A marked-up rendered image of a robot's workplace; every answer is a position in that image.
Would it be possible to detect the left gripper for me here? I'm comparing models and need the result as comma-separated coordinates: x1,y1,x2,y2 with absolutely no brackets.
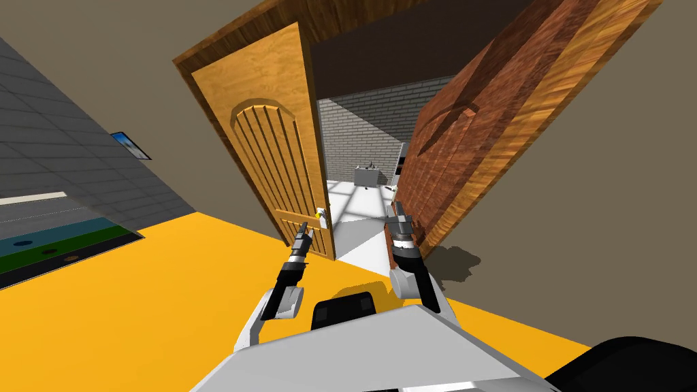
292,220,315,258

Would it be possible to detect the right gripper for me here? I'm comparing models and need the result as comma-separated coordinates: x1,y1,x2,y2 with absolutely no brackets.
384,201,415,236

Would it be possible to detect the grey cabinet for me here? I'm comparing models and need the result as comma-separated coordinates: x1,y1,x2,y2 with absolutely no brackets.
353,161,383,190

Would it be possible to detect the red-brown wooden door leaf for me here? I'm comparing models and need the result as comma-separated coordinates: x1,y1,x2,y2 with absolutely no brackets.
391,0,621,258

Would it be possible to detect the light wooden door leaf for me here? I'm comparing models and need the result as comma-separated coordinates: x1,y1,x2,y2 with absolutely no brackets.
190,21,336,262

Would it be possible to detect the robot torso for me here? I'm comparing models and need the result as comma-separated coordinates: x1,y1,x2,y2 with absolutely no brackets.
189,291,563,392

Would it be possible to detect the blue green floor mat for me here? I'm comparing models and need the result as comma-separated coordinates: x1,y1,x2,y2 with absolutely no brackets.
0,216,146,291

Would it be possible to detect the blue framed wall picture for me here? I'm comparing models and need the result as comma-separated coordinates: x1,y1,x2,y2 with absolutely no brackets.
110,131,152,161

